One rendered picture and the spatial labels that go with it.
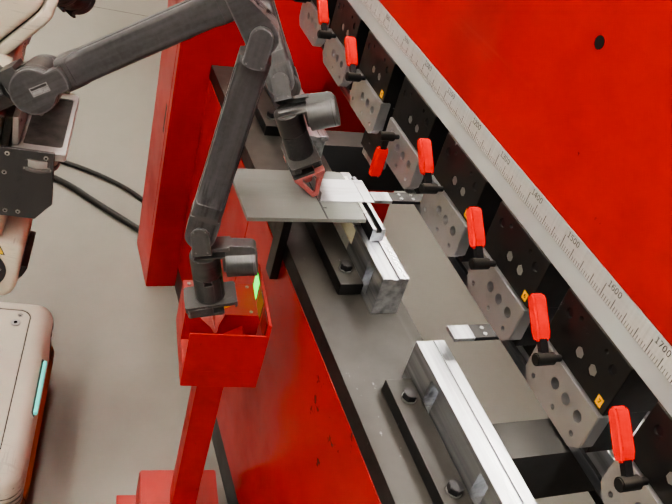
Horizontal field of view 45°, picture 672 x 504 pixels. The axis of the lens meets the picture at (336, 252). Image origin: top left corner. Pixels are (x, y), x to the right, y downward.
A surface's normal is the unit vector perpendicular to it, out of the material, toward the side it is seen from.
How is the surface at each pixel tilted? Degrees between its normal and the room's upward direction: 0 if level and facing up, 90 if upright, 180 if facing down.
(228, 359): 90
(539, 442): 0
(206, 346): 90
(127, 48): 84
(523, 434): 0
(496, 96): 90
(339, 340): 0
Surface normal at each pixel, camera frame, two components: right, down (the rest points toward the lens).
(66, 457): 0.24, -0.78
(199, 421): 0.19, 0.62
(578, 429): -0.92, 0.00
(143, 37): 0.04, 0.43
